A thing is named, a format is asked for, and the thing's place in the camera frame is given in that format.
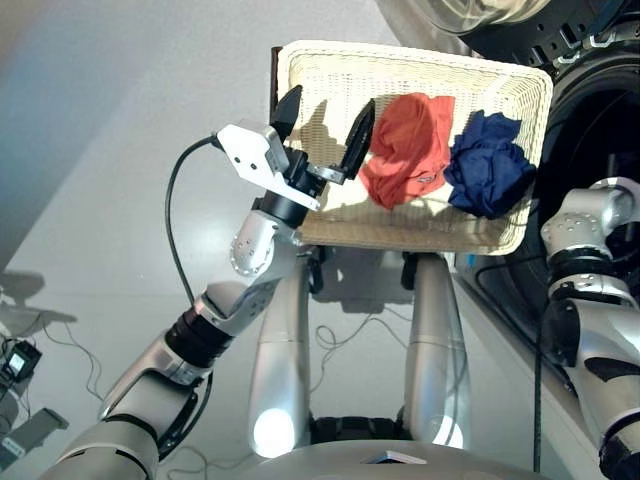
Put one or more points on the grey flat device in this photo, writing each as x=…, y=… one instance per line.
x=35, y=430

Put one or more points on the orange garment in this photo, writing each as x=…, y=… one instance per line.
x=405, y=145

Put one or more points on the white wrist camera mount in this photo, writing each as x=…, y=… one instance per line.
x=245, y=150

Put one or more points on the pale woven basket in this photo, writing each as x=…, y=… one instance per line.
x=350, y=80

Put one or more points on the dark brown basket stand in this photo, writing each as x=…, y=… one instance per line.
x=274, y=85

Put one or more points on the black power adapter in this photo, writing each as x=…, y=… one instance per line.
x=17, y=360

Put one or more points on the silver robot torso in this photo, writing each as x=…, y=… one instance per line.
x=350, y=465

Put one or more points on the navy blue garment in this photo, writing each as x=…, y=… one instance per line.
x=485, y=165

